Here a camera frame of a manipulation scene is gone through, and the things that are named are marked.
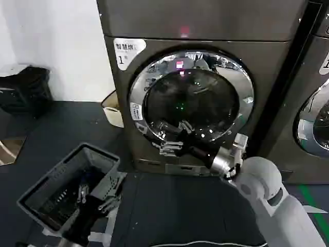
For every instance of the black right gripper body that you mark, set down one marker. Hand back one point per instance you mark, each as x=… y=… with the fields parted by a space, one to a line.
x=196 y=148

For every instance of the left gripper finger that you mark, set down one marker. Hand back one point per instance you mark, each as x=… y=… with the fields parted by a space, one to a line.
x=82 y=194
x=109 y=204

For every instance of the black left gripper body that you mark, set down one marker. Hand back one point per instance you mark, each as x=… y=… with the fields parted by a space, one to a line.
x=84 y=218

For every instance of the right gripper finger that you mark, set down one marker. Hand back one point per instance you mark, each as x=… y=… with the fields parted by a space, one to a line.
x=186 y=127
x=172 y=148

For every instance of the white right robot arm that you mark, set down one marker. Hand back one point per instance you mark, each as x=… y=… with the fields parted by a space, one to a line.
x=259 y=180

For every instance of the dark clothes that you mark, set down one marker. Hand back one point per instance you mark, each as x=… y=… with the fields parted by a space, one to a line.
x=92 y=175

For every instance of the dryer service flap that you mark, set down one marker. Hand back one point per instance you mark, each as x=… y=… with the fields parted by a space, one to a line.
x=180 y=169

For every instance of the round glass dryer door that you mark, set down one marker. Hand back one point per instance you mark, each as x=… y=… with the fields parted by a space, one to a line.
x=316 y=128
x=164 y=103

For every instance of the grey plastic laundry basket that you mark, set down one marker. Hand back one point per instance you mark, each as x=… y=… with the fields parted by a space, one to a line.
x=102 y=159

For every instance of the small white door sticker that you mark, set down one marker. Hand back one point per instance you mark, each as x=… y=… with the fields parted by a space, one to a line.
x=136 y=111

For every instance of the white plastic container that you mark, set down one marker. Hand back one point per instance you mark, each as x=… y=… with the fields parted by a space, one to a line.
x=113 y=113

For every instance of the white number label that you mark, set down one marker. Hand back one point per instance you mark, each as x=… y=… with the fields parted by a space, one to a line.
x=123 y=49
x=325 y=64

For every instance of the grey steel dryer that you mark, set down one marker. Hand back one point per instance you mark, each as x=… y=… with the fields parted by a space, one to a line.
x=295 y=64
x=205 y=25

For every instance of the black plastic crate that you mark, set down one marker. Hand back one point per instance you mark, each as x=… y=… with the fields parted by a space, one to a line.
x=23 y=90

